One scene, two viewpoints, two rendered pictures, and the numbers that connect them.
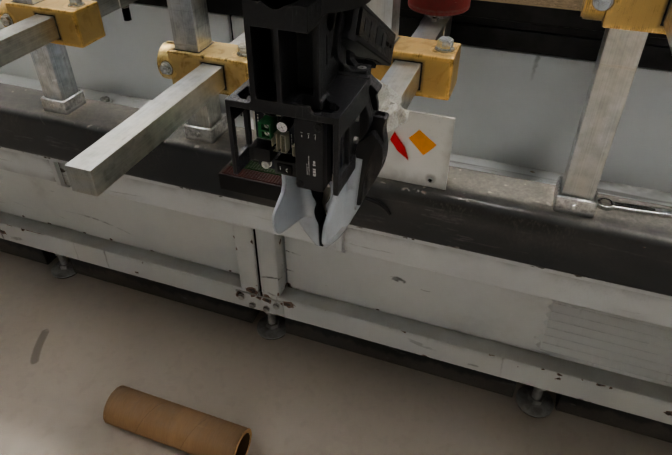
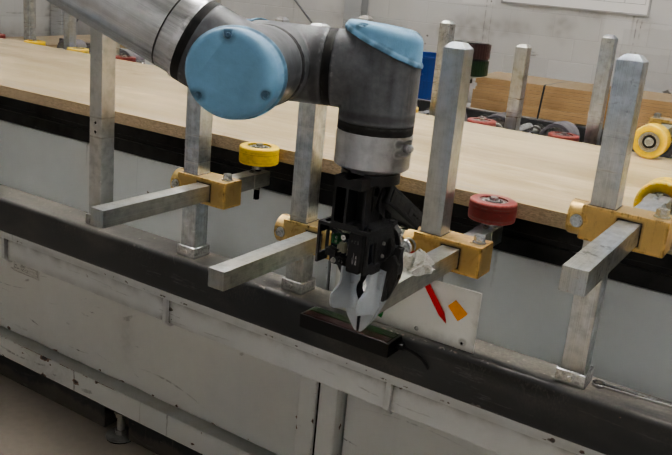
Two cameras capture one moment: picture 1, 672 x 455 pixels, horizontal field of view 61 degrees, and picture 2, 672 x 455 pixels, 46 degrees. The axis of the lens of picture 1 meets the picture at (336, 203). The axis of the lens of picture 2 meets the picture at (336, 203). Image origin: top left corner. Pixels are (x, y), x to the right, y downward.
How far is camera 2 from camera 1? 0.60 m
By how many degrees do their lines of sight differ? 24
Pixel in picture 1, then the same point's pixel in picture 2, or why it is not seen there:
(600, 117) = (583, 304)
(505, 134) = (548, 336)
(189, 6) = (307, 190)
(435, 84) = (468, 265)
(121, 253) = (183, 420)
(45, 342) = not seen: outside the picture
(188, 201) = (268, 349)
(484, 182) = (507, 355)
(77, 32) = (223, 198)
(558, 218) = (555, 385)
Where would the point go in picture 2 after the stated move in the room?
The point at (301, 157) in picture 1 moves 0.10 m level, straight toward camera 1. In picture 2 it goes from (350, 254) to (337, 283)
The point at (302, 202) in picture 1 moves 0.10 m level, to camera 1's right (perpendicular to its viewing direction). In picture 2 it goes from (350, 297) to (428, 310)
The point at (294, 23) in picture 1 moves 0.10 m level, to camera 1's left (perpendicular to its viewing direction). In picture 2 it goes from (356, 187) to (271, 175)
